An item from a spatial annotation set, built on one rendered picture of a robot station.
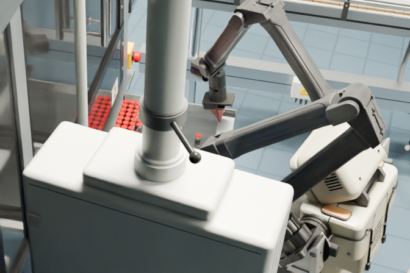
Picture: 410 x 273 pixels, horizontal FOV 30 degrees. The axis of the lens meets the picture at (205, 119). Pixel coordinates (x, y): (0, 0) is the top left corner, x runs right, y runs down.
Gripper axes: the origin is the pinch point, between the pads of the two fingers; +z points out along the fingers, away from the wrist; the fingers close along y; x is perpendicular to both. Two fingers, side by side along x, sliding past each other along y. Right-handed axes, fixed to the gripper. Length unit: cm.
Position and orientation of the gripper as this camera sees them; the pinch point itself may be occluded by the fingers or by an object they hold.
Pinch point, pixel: (220, 119)
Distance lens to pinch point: 261.8
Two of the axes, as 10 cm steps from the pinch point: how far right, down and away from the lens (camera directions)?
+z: 0.8, 7.9, 6.1
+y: -9.8, -0.6, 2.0
